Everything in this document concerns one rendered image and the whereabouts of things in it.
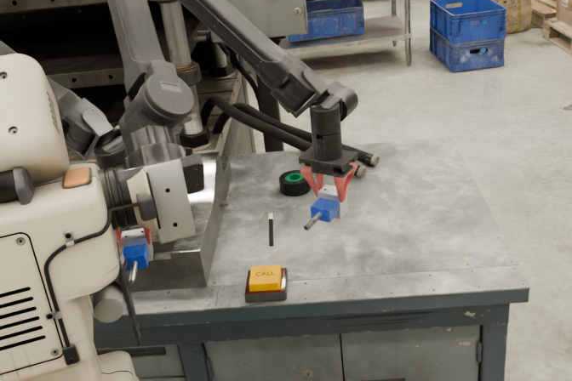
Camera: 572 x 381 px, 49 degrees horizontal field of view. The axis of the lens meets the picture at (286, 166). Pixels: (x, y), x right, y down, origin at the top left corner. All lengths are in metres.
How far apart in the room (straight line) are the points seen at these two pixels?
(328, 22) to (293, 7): 3.05
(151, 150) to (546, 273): 2.06
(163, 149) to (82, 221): 0.17
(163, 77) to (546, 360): 1.72
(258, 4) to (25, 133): 1.26
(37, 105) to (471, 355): 1.02
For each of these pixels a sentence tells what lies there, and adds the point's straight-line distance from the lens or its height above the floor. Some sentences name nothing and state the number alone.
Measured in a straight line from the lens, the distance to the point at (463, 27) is 4.79.
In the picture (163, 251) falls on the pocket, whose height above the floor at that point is 0.86.
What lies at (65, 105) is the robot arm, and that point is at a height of 1.23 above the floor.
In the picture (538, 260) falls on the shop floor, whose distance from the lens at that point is 2.78.
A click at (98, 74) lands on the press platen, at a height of 1.03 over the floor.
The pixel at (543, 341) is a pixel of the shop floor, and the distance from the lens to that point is 2.40.
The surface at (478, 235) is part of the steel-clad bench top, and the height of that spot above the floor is 0.80.
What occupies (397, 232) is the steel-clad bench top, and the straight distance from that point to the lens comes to 1.42.
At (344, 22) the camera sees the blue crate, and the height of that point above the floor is 0.36.
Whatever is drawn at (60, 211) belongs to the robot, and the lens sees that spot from 0.78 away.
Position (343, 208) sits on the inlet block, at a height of 0.92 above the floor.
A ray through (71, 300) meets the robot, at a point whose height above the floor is 1.11.
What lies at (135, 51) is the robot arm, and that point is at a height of 1.33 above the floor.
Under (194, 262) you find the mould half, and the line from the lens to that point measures 1.29.
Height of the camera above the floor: 1.57
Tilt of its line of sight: 26 degrees down
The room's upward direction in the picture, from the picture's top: 7 degrees counter-clockwise
